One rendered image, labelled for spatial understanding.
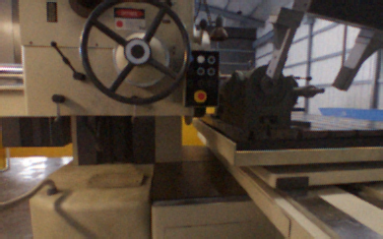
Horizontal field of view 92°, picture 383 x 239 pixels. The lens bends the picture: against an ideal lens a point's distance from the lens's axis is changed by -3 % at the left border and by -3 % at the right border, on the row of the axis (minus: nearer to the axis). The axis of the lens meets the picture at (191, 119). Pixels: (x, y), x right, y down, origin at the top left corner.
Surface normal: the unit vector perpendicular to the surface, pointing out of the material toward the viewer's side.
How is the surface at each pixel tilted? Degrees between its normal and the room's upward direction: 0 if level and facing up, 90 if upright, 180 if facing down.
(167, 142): 90
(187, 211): 90
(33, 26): 90
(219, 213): 90
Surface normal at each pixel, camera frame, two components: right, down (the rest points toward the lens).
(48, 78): 0.13, 0.11
